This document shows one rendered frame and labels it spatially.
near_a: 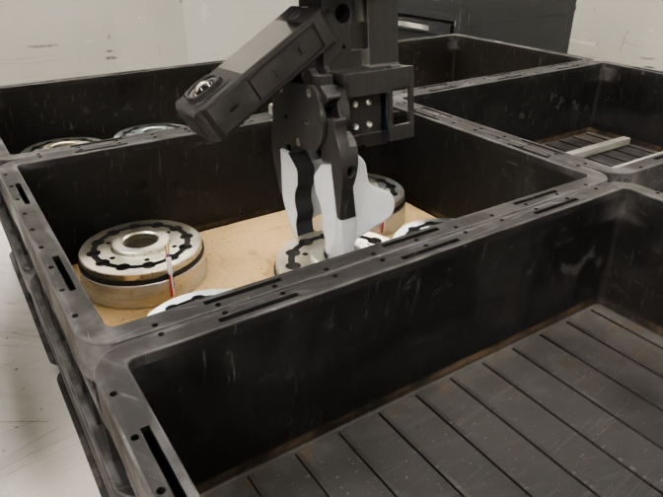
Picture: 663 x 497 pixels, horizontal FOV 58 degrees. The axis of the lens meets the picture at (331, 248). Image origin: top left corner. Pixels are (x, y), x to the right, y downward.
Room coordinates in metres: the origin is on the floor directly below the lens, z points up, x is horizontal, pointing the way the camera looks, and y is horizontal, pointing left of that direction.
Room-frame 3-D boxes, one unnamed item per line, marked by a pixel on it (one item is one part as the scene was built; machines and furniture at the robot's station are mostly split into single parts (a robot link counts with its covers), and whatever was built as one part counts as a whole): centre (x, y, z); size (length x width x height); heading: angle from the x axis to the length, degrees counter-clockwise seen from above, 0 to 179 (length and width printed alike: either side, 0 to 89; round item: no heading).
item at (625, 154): (0.67, -0.31, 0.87); 0.40 x 0.30 x 0.11; 123
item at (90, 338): (0.45, 0.03, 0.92); 0.40 x 0.30 x 0.02; 123
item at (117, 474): (0.45, 0.03, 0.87); 0.40 x 0.30 x 0.11; 123
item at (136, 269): (0.46, 0.16, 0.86); 0.10 x 0.10 x 0.01
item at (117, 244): (0.46, 0.16, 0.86); 0.05 x 0.05 x 0.01
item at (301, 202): (0.46, 0.01, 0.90); 0.06 x 0.03 x 0.09; 123
